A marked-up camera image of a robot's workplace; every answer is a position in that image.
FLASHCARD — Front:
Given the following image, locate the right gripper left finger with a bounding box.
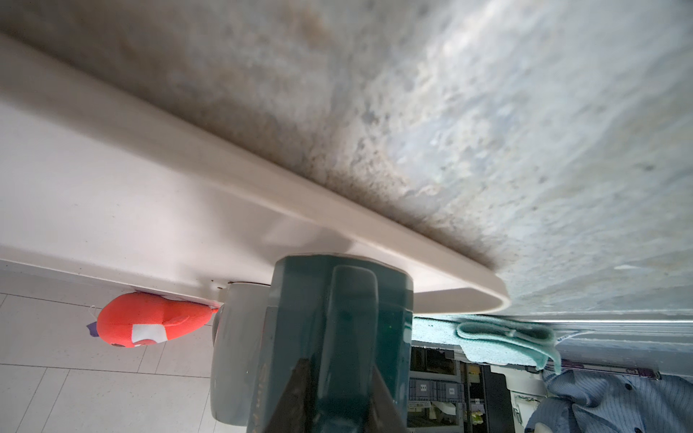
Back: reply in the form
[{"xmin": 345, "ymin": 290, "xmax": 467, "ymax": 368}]
[{"xmin": 265, "ymin": 358, "xmax": 313, "ymax": 433}]

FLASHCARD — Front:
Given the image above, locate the teal folded cloth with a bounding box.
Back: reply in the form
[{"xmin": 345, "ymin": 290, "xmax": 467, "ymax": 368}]
[{"xmin": 411, "ymin": 315, "xmax": 562, "ymax": 375}]

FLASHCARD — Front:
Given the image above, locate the blue striped shirt person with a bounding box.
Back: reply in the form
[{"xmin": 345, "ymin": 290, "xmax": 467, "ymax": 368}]
[{"xmin": 524, "ymin": 370, "xmax": 692, "ymax": 433}]

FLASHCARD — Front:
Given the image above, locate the red shark plush toy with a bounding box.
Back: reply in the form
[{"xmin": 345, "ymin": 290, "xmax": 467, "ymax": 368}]
[{"xmin": 88, "ymin": 292, "xmax": 218, "ymax": 348}]

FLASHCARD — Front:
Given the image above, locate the grey mug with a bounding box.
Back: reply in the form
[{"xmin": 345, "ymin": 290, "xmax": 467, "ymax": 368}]
[{"xmin": 210, "ymin": 283, "xmax": 270, "ymax": 427}]

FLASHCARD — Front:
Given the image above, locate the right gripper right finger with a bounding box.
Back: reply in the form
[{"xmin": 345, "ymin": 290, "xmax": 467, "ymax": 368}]
[{"xmin": 369, "ymin": 367, "xmax": 407, "ymax": 433}]

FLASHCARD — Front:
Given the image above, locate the dark green mug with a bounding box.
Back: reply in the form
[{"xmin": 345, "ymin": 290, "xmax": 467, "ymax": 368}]
[{"xmin": 247, "ymin": 254, "xmax": 413, "ymax": 432}]

